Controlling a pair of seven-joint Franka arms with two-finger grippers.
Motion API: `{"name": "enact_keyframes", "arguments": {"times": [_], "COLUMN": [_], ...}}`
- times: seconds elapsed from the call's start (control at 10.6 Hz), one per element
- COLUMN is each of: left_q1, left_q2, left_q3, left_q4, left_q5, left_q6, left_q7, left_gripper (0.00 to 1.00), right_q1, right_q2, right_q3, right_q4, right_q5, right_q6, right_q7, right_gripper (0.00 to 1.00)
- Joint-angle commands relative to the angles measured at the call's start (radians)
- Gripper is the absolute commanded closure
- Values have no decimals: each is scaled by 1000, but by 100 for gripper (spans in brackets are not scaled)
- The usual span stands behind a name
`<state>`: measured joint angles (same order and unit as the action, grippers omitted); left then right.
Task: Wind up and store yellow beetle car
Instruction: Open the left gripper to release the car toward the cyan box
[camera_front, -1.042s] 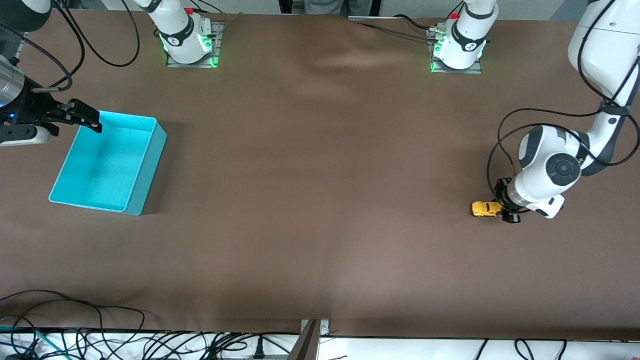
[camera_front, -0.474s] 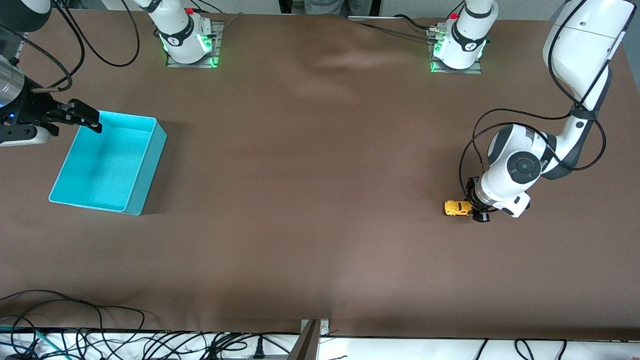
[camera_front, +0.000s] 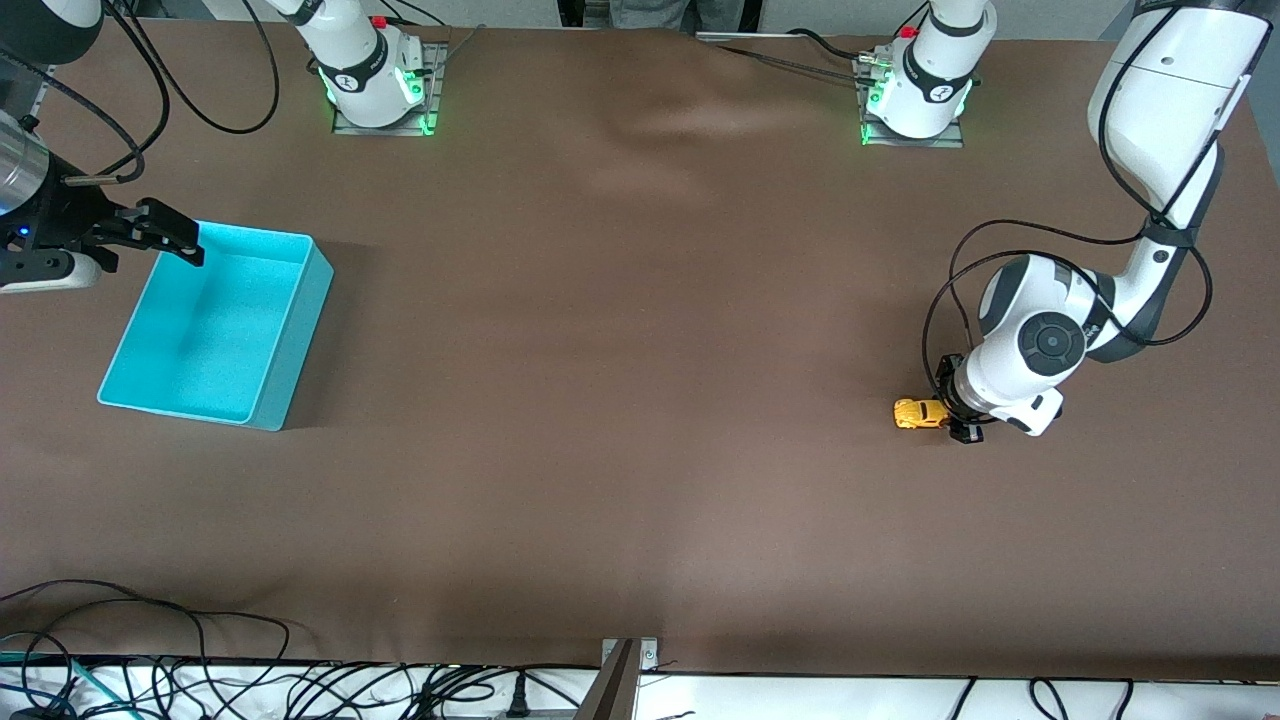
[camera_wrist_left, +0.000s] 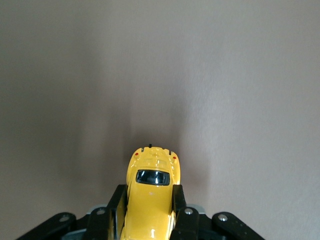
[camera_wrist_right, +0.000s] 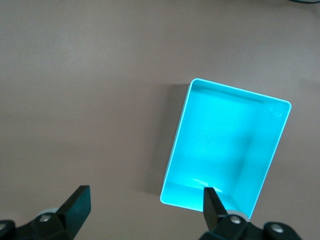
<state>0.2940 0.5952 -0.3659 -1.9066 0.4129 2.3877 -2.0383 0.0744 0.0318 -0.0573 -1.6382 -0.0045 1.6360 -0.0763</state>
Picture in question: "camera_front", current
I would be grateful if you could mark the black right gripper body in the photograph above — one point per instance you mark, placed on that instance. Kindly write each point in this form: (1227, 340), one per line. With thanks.
(62, 217)

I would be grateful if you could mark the yellow beetle toy car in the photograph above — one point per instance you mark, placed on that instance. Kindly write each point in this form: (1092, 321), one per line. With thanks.
(915, 413)

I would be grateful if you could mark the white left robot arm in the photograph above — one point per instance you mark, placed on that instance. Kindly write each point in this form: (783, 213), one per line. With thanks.
(1170, 90)

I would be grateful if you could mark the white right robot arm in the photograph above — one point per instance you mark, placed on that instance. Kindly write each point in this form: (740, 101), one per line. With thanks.
(365, 75)

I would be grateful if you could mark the turquoise plastic bin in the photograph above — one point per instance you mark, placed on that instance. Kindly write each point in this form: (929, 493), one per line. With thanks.
(210, 330)

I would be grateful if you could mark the brown table cover mat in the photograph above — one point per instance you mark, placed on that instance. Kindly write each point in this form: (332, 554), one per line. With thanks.
(640, 400)

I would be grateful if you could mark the grey power strip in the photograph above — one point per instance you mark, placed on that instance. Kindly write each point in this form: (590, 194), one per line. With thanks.
(545, 714)

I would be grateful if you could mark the black power plug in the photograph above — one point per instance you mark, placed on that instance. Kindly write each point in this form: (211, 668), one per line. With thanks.
(518, 700)

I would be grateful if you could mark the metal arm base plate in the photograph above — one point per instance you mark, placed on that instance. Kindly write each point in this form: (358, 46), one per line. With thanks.
(437, 70)
(920, 143)

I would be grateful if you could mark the silver bracket plate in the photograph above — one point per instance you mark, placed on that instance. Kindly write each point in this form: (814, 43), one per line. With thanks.
(648, 655)

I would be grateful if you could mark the grey metal mount post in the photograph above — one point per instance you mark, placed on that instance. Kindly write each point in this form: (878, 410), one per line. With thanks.
(610, 695)

